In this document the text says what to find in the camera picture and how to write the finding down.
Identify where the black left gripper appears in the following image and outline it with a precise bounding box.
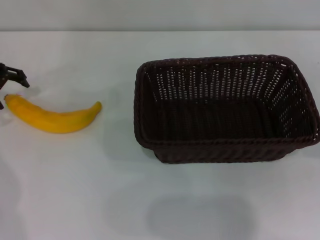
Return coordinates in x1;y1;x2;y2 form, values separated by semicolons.
0;62;31;110

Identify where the dark brown woven basket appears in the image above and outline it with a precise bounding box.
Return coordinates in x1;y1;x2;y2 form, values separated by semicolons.
134;53;320;165

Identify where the yellow banana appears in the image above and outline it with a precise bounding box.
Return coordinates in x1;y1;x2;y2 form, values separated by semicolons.
4;93;103;135

